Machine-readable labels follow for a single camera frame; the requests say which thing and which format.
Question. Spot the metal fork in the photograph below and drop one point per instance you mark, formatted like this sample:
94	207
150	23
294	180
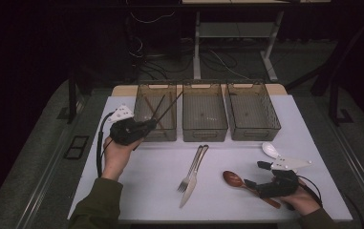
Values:
190	168

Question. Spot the white-legged desk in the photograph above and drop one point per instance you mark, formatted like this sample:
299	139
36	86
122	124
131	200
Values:
196	47

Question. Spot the person's left hand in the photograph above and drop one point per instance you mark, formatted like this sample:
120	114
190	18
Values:
116	159

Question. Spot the metal table knife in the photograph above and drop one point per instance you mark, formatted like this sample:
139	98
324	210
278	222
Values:
187	194

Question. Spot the metal floor rail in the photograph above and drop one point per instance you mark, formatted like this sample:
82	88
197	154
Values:
44	178
363	178

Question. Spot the white ceramic spoon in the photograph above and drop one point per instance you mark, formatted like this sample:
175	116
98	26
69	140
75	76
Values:
269	149

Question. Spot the brown wooden spoon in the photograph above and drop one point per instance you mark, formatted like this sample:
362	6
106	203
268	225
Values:
233	179

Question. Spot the black floor socket frame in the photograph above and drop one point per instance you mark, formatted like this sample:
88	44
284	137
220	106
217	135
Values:
74	147

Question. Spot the smoky translucent plastic bin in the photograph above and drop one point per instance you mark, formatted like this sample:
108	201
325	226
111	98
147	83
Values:
167	133
252	111
205	111

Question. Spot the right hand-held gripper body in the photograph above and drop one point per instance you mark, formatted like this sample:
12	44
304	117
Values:
281	184

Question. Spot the black metal stand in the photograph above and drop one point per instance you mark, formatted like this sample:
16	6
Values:
72	101
333	101

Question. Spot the white table sheet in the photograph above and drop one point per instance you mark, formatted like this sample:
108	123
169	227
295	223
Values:
157	197

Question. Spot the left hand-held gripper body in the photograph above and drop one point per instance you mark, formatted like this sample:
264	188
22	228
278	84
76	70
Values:
125	130

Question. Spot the person's right hand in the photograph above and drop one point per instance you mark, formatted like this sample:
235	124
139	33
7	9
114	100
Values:
300	200

